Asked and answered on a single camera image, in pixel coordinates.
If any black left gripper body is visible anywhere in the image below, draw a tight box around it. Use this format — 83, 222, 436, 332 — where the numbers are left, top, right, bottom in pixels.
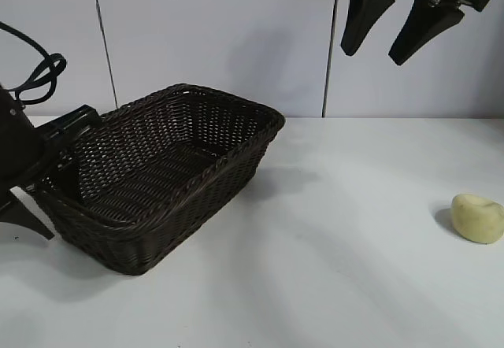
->
0, 105, 100, 207

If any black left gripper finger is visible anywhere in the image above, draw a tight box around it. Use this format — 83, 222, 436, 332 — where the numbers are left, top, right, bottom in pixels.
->
0, 187, 55, 242
57, 160, 85, 203

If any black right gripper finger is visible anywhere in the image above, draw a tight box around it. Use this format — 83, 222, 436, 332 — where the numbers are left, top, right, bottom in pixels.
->
340, 0, 396, 57
387, 0, 466, 67

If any dark brown wicker basket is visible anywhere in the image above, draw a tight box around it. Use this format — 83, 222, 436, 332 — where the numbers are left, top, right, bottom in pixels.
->
34, 83, 286, 275

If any pale yellow egg yolk pastry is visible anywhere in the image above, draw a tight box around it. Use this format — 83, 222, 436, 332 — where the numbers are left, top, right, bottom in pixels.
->
450, 192, 504, 246

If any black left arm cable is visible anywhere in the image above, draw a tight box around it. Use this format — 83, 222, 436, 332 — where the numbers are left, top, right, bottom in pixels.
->
0, 20, 69, 107

